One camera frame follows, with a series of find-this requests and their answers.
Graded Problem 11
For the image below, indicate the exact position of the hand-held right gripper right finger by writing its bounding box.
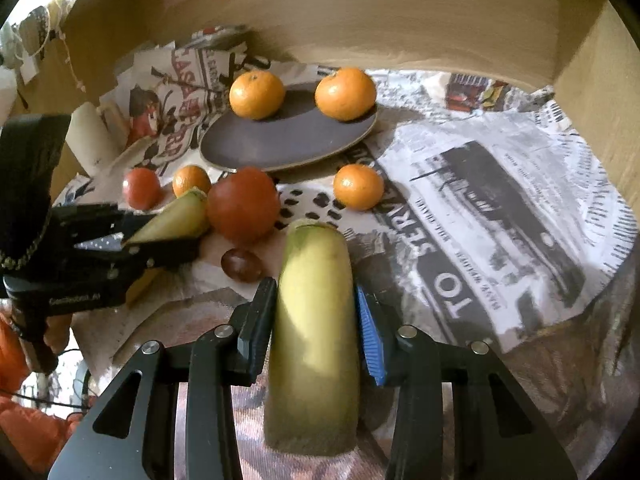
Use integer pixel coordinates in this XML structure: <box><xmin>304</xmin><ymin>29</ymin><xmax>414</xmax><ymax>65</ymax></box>
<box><xmin>354</xmin><ymin>284</ymin><xmax>578</xmax><ymax>480</ymax></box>

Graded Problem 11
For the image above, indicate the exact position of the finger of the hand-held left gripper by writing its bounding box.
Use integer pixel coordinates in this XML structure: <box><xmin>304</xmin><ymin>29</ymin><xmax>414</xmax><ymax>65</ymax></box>
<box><xmin>52</xmin><ymin>203</ymin><xmax>157</xmax><ymax>248</ymax></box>
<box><xmin>75</xmin><ymin>236</ymin><xmax>202</xmax><ymax>283</ymax></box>

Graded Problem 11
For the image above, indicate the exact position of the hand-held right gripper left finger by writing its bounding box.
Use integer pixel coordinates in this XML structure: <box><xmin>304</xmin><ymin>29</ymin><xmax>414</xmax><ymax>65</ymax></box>
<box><xmin>47</xmin><ymin>276</ymin><xmax>278</xmax><ymax>480</ymax></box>

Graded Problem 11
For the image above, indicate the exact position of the small yellow-green banana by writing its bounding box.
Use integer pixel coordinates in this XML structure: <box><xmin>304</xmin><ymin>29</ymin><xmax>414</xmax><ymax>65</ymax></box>
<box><xmin>122</xmin><ymin>187</ymin><xmax>211</xmax><ymax>306</ymax></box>

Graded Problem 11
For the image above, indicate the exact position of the large yellow-green banana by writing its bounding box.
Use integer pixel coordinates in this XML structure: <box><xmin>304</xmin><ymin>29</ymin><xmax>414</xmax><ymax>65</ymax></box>
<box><xmin>263</xmin><ymin>218</ymin><xmax>362</xmax><ymax>457</ymax></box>

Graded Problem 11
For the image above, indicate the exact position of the person's left forearm orange sleeve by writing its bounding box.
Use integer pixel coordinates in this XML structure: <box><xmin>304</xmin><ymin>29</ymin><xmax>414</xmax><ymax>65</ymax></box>
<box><xmin>0</xmin><ymin>305</ymin><xmax>85</xmax><ymax>476</ymax></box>

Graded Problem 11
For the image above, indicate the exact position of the person's left hand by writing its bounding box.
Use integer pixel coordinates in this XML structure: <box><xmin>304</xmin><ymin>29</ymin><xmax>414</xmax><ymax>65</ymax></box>
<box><xmin>42</xmin><ymin>310</ymin><xmax>74</xmax><ymax>361</ymax></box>

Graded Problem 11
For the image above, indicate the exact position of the small red tomato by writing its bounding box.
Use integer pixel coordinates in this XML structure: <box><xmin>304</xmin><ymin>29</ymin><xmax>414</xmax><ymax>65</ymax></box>
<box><xmin>122</xmin><ymin>167</ymin><xmax>163</xmax><ymax>212</ymax></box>

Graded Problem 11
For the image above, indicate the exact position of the dark brown grape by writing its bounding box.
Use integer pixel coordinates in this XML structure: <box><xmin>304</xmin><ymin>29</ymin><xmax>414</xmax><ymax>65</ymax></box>
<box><xmin>221</xmin><ymin>248</ymin><xmax>264</xmax><ymax>281</ymax></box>

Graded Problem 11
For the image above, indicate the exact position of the small orange tangerine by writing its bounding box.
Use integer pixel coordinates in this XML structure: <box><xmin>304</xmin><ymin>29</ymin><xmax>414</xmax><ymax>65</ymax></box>
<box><xmin>172</xmin><ymin>164</ymin><xmax>212</xmax><ymax>198</ymax></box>

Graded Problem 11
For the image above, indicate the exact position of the large red tomato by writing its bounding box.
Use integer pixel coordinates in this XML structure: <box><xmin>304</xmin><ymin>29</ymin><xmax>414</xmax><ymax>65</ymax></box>
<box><xmin>206</xmin><ymin>167</ymin><xmax>282</xmax><ymax>242</ymax></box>

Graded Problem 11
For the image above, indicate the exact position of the black dotted paper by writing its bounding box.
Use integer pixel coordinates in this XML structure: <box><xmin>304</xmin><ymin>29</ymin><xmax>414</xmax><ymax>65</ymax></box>
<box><xmin>275</xmin><ymin>187</ymin><xmax>356</xmax><ymax>233</ymax></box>

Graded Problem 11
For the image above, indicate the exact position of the crumpled red print newspaper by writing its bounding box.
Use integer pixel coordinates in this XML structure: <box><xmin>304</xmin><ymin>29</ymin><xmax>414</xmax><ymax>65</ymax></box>
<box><xmin>100</xmin><ymin>25</ymin><xmax>281</xmax><ymax>181</ymax></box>

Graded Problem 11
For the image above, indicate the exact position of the dark grey plate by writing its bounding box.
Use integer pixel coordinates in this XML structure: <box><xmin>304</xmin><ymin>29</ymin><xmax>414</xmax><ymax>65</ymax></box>
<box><xmin>199</xmin><ymin>82</ymin><xmax>379</xmax><ymax>172</ymax></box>

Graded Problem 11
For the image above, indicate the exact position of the black and white newspaper sheet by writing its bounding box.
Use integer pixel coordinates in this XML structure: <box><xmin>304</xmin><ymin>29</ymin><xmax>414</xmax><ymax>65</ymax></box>
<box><xmin>280</xmin><ymin>67</ymin><xmax>639</xmax><ymax>356</ymax></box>

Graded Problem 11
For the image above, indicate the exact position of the hanging white string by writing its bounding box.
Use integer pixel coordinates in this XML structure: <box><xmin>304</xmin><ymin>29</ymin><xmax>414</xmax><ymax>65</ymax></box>
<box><xmin>10</xmin><ymin>0</ymin><xmax>87</xmax><ymax>92</ymax></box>

